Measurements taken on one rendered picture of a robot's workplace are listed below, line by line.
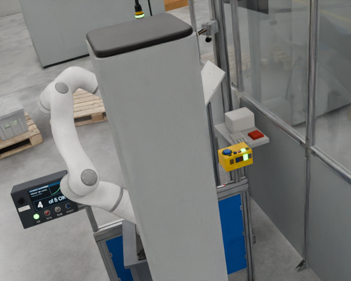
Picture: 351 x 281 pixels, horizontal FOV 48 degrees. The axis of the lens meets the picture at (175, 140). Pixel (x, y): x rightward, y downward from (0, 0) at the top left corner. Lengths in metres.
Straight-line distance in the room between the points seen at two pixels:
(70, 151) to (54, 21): 6.09
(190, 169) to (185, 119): 0.03
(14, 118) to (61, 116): 3.34
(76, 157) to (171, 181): 1.45
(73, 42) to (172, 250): 7.56
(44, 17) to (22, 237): 4.75
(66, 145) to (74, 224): 1.99
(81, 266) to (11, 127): 2.37
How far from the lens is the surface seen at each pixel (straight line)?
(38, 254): 3.51
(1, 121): 5.03
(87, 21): 7.75
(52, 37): 7.70
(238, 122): 2.66
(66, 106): 1.71
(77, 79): 1.83
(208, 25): 2.57
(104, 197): 1.71
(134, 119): 0.19
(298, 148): 2.40
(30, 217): 1.97
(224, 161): 2.10
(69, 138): 1.70
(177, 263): 0.26
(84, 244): 3.40
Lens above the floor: 2.25
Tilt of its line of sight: 31 degrees down
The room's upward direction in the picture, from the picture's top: 10 degrees counter-clockwise
